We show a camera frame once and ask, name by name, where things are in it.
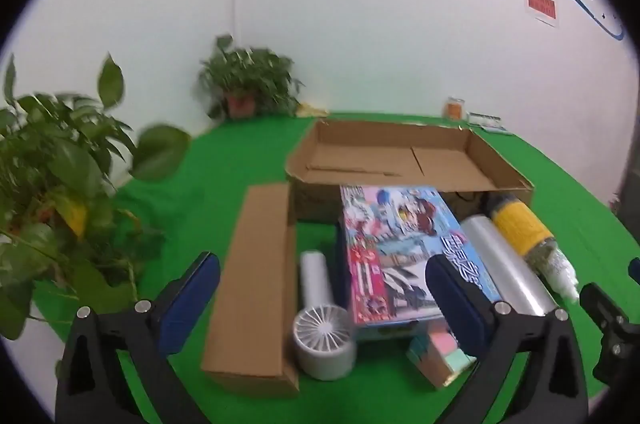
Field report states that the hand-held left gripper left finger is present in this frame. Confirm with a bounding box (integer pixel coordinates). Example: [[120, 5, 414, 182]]
[[54, 251, 222, 424]]

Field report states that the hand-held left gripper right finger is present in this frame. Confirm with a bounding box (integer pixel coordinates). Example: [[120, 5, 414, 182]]
[[424, 254, 590, 424]]

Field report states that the pastel puzzle cube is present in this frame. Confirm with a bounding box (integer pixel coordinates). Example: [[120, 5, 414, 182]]
[[406, 321, 478, 389]]

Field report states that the long narrow cardboard box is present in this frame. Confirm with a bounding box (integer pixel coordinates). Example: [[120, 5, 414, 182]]
[[201, 183, 301, 399]]

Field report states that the silver steel tumbler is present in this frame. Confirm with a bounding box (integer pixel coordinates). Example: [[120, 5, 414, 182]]
[[459, 214, 558, 317]]

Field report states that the colourful printed box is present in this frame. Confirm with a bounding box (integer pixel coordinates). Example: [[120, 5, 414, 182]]
[[339, 185, 503, 342]]

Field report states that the yellow label bottle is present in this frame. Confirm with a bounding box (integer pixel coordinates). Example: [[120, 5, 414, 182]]
[[480, 193, 556, 262]]

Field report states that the white handheld fan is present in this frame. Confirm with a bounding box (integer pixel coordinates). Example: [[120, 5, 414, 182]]
[[292, 250, 357, 381]]

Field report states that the large cardboard box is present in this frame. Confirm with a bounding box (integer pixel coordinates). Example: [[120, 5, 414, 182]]
[[286, 119, 535, 225]]

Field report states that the large leafy plant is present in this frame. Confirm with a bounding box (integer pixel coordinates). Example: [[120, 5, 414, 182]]
[[0, 52, 193, 342]]

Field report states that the small potted plant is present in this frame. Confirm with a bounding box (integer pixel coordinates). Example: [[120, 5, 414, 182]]
[[197, 33, 306, 121]]

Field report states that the red wall notice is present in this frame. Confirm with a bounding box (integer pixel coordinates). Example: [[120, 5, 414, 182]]
[[524, 0, 560, 28]]

